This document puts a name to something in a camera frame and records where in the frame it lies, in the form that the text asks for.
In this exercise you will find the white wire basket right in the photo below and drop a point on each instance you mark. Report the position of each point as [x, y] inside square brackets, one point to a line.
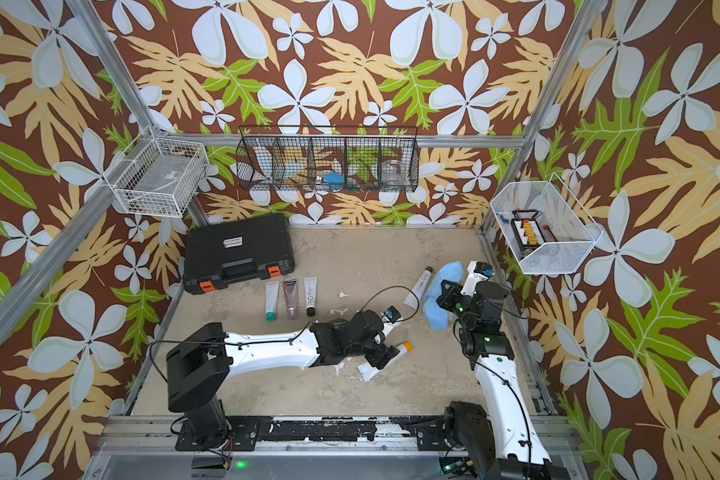
[571, 231]

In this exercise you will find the white wire basket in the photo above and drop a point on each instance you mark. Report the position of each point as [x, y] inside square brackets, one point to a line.
[158, 174]
[571, 231]

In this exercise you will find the white tube grey cap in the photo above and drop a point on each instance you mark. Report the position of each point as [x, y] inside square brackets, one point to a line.
[416, 294]

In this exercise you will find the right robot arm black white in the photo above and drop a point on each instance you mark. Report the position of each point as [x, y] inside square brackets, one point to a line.
[501, 443]

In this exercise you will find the blue object in basket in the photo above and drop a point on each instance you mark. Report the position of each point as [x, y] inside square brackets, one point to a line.
[334, 180]

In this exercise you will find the silver purple toothpaste tube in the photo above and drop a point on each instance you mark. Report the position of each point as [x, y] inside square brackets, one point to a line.
[291, 296]

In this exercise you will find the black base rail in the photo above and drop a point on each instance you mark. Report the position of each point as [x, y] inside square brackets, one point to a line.
[428, 433]

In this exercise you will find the black box yellow items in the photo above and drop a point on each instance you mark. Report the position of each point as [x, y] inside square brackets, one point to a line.
[527, 230]

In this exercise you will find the white tube orange cap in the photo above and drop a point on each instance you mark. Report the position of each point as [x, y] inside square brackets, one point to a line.
[379, 361]

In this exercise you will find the white tube teal cap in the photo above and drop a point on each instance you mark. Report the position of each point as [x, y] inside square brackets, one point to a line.
[271, 300]

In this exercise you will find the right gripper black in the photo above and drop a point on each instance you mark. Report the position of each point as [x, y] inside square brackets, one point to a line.
[449, 297]

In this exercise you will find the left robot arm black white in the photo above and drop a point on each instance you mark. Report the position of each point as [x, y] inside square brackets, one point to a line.
[197, 366]

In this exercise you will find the black wire basket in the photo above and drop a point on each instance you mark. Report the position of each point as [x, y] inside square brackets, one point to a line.
[370, 159]

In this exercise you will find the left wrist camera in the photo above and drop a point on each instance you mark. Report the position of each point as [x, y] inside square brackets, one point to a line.
[390, 318]

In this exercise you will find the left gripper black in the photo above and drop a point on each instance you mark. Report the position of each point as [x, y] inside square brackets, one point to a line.
[383, 355]

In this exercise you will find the white wire basket left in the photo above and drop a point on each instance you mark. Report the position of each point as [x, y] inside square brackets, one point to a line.
[158, 174]

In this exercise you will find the blue microfiber cloth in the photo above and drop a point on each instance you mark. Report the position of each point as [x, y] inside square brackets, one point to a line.
[436, 316]

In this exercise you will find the black tool case orange latches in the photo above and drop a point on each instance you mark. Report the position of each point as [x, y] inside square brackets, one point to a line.
[218, 255]

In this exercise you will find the white tube black cap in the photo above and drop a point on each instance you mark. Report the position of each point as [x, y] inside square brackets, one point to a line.
[310, 287]

